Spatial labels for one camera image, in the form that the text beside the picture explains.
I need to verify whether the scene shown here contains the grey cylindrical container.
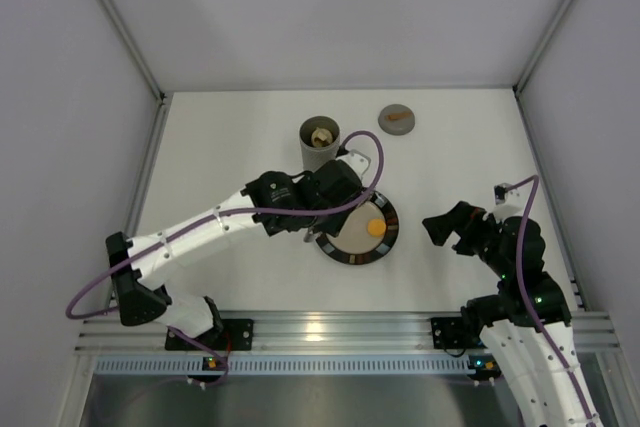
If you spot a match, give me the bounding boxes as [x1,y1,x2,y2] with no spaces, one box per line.
[298,116,341,171]

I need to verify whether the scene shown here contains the aluminium front rail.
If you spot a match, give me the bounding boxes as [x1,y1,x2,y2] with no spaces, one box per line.
[74,310,621,356]

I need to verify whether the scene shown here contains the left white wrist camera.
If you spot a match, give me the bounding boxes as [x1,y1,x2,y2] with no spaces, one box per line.
[338,150,371,181]

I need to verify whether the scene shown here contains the grey round lid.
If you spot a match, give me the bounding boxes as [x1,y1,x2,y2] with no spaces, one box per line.
[378,104,416,136]

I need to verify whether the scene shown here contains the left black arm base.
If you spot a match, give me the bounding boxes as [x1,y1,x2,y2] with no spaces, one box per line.
[164,318,254,351]

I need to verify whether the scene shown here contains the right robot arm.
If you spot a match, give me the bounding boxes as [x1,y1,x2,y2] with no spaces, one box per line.
[422,202,601,426]

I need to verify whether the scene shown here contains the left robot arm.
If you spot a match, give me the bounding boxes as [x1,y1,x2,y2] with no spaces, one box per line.
[106,153,370,338]

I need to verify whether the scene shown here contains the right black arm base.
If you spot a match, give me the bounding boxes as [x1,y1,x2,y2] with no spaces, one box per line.
[430,317,484,350]

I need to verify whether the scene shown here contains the yellow round cracker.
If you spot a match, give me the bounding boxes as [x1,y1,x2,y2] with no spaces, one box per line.
[367,218,387,237]

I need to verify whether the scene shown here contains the left aluminium frame post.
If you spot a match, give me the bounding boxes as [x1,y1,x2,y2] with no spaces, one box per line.
[96,0,167,234]

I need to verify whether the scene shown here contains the dark rimmed striped plate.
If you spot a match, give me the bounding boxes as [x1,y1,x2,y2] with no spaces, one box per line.
[315,191,399,266]

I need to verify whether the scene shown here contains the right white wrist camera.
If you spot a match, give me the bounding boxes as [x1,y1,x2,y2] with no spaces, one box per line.
[492,183,522,222]

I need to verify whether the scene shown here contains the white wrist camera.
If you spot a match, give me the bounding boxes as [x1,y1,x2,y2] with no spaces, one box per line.
[338,150,371,181]
[492,183,522,222]

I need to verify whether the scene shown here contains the perforated metal cable tray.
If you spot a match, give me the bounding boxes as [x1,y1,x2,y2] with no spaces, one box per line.
[94,354,497,376]

